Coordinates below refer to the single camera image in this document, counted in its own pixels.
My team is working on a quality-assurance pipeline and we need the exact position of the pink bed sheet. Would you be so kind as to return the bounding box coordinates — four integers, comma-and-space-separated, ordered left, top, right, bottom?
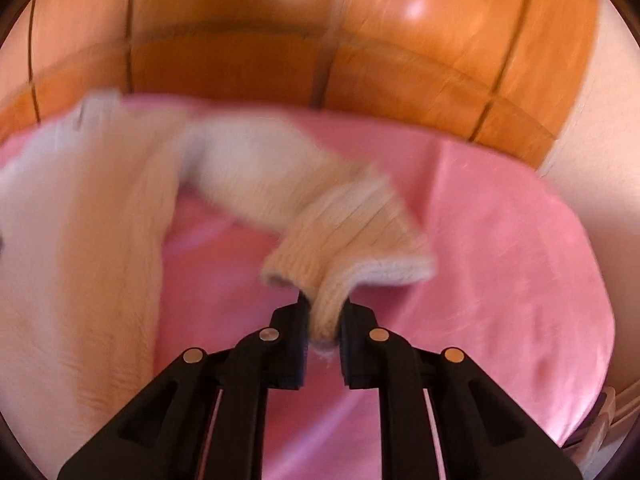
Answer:
0, 95, 617, 480

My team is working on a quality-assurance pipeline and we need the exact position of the cream knit sweater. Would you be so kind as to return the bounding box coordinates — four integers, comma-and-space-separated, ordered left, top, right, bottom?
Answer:
0, 89, 438, 466

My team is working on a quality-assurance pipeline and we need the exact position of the wooden wardrobe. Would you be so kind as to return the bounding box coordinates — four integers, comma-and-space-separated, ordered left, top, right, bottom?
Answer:
0, 0, 602, 172

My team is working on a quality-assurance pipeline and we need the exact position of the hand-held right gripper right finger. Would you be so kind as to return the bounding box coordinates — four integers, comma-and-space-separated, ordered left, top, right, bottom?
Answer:
339, 302, 583, 480

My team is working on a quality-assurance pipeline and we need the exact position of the white slatted object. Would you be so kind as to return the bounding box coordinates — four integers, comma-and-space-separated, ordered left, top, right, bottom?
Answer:
564, 386, 621, 467

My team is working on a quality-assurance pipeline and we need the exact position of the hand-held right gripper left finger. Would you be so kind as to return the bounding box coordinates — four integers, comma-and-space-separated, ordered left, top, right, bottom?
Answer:
57, 292, 309, 480

